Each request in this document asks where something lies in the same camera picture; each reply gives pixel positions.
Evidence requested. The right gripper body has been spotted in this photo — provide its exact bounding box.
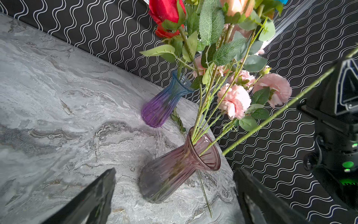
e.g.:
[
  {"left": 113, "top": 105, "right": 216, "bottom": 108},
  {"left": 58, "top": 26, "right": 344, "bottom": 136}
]
[{"left": 297, "top": 58, "right": 358, "bottom": 211}]

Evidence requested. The dark pink glass vase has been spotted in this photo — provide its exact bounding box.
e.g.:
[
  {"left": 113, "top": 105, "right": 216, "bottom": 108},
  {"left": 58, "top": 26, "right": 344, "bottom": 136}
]
[{"left": 139, "top": 127, "right": 221, "bottom": 203}]

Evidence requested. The cream pink rose stem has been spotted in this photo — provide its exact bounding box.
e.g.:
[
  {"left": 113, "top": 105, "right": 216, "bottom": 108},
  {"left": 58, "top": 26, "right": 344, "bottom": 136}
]
[{"left": 195, "top": 0, "right": 256, "bottom": 141}]

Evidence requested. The large pink peony spray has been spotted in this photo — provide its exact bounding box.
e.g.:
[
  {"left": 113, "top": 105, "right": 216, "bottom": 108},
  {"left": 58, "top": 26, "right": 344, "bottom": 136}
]
[{"left": 191, "top": 24, "right": 268, "bottom": 143}]

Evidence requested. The pink peony stem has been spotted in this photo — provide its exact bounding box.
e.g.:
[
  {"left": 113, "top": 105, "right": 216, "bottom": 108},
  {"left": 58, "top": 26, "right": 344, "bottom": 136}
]
[{"left": 221, "top": 46, "right": 358, "bottom": 157}]

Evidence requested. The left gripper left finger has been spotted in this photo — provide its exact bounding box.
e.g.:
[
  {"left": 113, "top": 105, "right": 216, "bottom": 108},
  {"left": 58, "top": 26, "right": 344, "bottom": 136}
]
[{"left": 43, "top": 168, "right": 116, "bottom": 224}]

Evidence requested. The small red rose stem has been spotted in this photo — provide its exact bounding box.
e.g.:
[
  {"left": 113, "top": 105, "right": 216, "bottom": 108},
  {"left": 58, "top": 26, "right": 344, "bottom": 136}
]
[{"left": 142, "top": 1, "right": 191, "bottom": 134}]

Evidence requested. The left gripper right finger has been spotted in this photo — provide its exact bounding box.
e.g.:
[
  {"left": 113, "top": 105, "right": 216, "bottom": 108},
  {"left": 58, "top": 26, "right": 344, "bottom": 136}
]
[{"left": 233, "top": 169, "right": 310, "bottom": 224}]

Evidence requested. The blue purple glass vase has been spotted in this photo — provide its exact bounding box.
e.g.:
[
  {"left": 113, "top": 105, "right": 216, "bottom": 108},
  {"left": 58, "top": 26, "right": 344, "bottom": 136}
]
[{"left": 141, "top": 70, "right": 194, "bottom": 128}]

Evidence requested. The pink spray flower stem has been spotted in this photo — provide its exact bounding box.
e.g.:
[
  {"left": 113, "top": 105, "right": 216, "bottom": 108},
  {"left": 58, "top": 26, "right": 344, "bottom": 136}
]
[{"left": 214, "top": 71, "right": 292, "bottom": 142}]

